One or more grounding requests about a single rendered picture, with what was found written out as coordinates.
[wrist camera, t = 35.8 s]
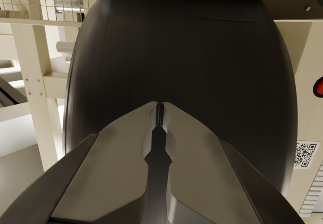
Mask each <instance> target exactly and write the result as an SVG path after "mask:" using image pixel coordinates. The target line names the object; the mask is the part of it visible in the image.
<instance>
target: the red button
mask: <svg viewBox="0 0 323 224"><path fill-rule="evenodd" d="M316 90H317V92H318V93H320V94H323V80H322V81H320V82H319V83H318V85H317V87H316Z"/></svg>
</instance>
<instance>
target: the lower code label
mask: <svg viewBox="0 0 323 224"><path fill-rule="evenodd" d="M320 143H321V142H315V141H297V148H296V156H295V163H294V169H309V168H310V166H311V163H312V161H313V159H314V156H315V154H316V152H317V150H318V147H319V145H320Z"/></svg>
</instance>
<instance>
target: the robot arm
mask: <svg viewBox="0 0 323 224"><path fill-rule="evenodd" d="M159 115H160V127H163V129H164V130H165V132H166V133H167V135H166V146H165V150H166V152H167V153H168V155H169V156H170V157H171V159H172V161H173V162H172V163H171V165H170V166H169V173H168V182H167V191H166V202H167V217H168V220H169V222H170V223H171V224H305V223H304V221H303V220H302V218H301V217H300V216H299V214H298V213H297V212H296V211H295V209H294V208H293V207H292V206H291V204H290V203H289V202H288V201H287V200H286V199H285V197H284V196H283V195H282V194H281V193H280V192H279V191H278V190H277V189H276V188H275V187H274V186H273V185H272V184H271V183H270V182H269V181H268V180H267V179H266V178H265V177H264V176H263V175H262V174H261V173H260V172H259V171H258V170H257V169H256V168H255V167H254V166H253V165H252V164H251V163H250V162H249V161H248V160H247V159H246V158H245V157H244V156H243V155H242V154H241V153H240V152H239V151H238V150H236V149H235V148H234V147H233V146H232V145H231V144H230V143H229V142H228V141H227V140H220V139H219V138H218V137H217V136H216V135H215V134H214V133H213V132H212V131H211V130H210V129H209V128H208V127H206V126H205V125H204V124H203V123H201V122H200V121H198V120H197V119H195V118H194V117H192V116H191V115H189V114H187V113H186V112H184V111H183V110H181V109H179V108H178V107H176V106H174V105H173V104H171V103H169V102H163V103H158V102H155V101H152V102H149V103H147V104H145V105H143V106H141V107H139V108H137V109H135V110H133V111H131V112H129V113H127V114H125V115H123V116H122V117H120V118H118V119H116V120H115V121H113V122H112V123H110V124H109V125H107V126H106V127H105V128H104V129H102V130H101V131H100V132H99V133H98V134H97V135H96V134H90V135H89V136H88V137H86V138H85V139H84V140H83V141H81V142H80V143H79V144H78V145H77V146H75V147H74V148H73V149H72V150H71V151H69V152H68V153H67V154H66V155H64V156H63V157H62V158H61V159H60V160H58V161H57V162H56V163H55V164H54V165H52V166H51V167H50V168H49V169H48V170H47V171H45V172H44V173H43V174H42V175H41V176H39V177H38V178H37V179H36V180H35V181H34V182H33V183H32V184H30V185H29V186H28V187H27V188H26V189H25V190H24V191H23V192H22V193H21V194H20V195H19V196H18V197H17V199H16V200H15V201H14V202H13V203H12V204H11V205H10V206H9V207H8V209H7V210H6V211H5V212H4V213H3V215H2V216H1V217H0V224H140V223H141V222H142V221H143V219H144V217H145V213H146V204H147V196H148V171H149V167H148V164H147V163H146V161H145V160H144V158H145V157H146V155H147V154H148V153H149V152H150V151H151V139H152V130H153V129H154V128H155V127H156V126H158V121H159Z"/></svg>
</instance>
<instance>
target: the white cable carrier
mask: <svg viewBox="0 0 323 224"><path fill-rule="evenodd" d="M321 190H323V161H322V163H321V165H320V167H319V169H318V172H317V174H316V176H315V178H314V180H313V182H312V184H311V187H310V188H309V190H308V193H307V195H306V197H305V199H304V201H303V203H302V206H301V208H300V210H299V212H298V214H299V216H300V217H310V215H311V214H310V213H311V212H312V209H313V208H314V204H316V202H317V200H318V199H319V195H320V194H321Z"/></svg>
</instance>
